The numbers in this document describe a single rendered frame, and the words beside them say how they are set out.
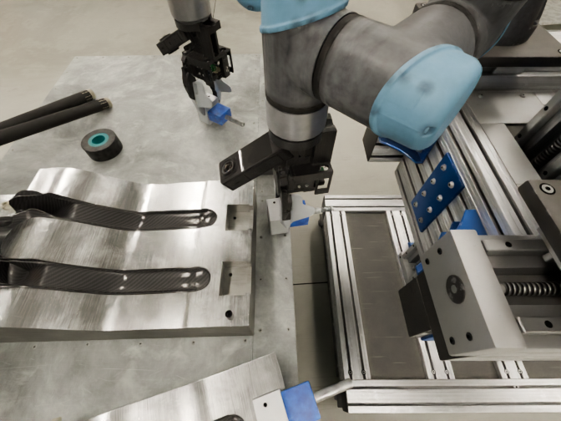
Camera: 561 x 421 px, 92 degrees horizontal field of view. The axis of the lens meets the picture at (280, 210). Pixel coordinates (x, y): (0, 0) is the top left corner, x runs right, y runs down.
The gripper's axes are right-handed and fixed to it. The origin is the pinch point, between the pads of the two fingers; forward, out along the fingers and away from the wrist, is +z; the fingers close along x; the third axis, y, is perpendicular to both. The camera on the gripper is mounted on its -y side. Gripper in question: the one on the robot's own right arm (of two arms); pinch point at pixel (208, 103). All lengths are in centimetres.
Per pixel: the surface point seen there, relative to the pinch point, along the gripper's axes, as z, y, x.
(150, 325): -3, 28, -45
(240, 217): -0.6, 27.4, -23.3
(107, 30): 85, -252, 116
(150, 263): -2.8, 21.5, -38.6
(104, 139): 2.1, -14.6, -21.9
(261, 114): 5.9, 9.4, 9.7
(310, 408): -1, 52, -41
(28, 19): 85, -340, 88
